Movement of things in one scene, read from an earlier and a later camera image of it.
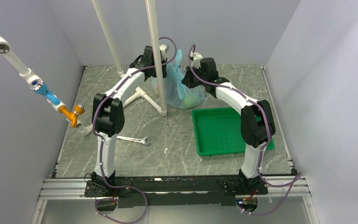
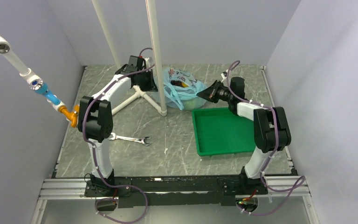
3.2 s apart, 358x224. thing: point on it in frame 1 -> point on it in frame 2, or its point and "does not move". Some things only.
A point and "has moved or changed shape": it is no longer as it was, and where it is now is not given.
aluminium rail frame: x=292 y=187 does not move
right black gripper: x=187 y=80 -> x=207 y=93
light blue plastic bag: x=177 y=94 has moved or changed shape
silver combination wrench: x=142 y=140 does not move
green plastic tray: x=218 y=130 does not move
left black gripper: x=164 y=72 -> x=152 y=86
